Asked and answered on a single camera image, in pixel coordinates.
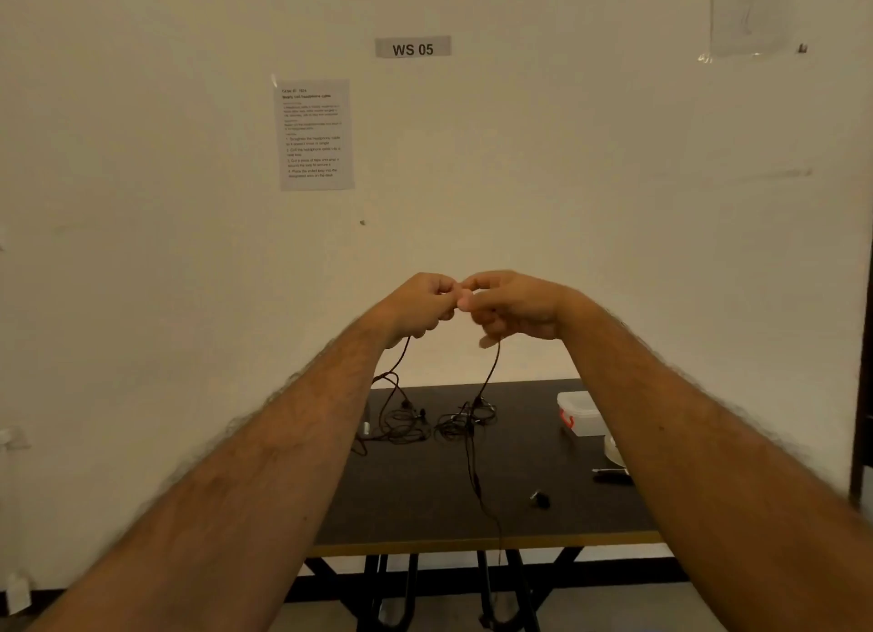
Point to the white plastic container red latch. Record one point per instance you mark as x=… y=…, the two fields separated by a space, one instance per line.
x=581 y=412

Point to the person's right hand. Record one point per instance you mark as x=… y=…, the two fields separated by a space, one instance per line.
x=522 y=307

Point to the dark table with black legs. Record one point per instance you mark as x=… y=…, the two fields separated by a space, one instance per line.
x=423 y=547

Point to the grey wall label sign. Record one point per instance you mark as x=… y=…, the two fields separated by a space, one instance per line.
x=412 y=47

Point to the person's left forearm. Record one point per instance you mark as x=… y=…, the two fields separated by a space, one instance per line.
x=232 y=475

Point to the clear plastic sheet sleeve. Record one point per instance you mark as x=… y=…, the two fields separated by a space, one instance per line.
x=750 y=11

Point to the person's left hand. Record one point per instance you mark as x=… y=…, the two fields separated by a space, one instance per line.
x=412 y=307

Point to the small black earbud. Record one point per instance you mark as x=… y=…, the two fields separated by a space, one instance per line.
x=541 y=499

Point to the white instruction paper sheet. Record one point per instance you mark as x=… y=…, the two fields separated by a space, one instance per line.
x=315 y=133

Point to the white wall socket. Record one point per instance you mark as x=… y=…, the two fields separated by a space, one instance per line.
x=16 y=592

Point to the black pen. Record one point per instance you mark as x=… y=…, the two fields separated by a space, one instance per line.
x=612 y=476

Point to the dark door edge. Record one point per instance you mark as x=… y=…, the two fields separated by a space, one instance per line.
x=861 y=379

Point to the white tape roll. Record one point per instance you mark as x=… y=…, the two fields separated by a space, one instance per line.
x=612 y=451

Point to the person's right thumb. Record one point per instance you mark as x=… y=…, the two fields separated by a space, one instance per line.
x=472 y=301

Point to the person's right forearm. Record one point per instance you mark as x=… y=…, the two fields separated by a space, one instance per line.
x=709 y=475

